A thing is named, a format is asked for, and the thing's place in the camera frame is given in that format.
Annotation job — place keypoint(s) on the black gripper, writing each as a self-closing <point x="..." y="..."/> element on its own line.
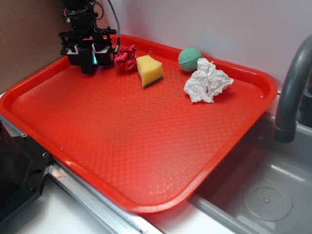
<point x="99" y="39"/>

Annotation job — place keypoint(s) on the black box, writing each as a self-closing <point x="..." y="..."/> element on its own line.
<point x="86" y="61"/>

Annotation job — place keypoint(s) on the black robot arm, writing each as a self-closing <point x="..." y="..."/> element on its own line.
<point x="83" y="15"/>

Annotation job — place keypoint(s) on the crumpled red cloth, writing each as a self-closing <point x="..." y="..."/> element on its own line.
<point x="126" y="58"/>

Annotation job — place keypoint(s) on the brown cardboard panel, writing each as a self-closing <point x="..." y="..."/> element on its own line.
<point x="29" y="38"/>

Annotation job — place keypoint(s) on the yellow sponge wedge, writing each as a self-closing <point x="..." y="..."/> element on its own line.
<point x="150" y="70"/>

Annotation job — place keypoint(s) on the green dimpled ball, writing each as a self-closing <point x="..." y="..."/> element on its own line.
<point x="188" y="58"/>

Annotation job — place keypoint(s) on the crumpled white paper towel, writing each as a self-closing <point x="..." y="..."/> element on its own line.
<point x="206" y="82"/>

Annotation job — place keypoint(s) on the grey faucet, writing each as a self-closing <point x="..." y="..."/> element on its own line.
<point x="295" y="102"/>

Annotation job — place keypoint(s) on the grey plastic sink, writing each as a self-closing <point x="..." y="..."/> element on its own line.
<point x="262" y="186"/>

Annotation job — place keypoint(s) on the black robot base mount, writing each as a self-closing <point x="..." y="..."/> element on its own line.
<point x="23" y="168"/>

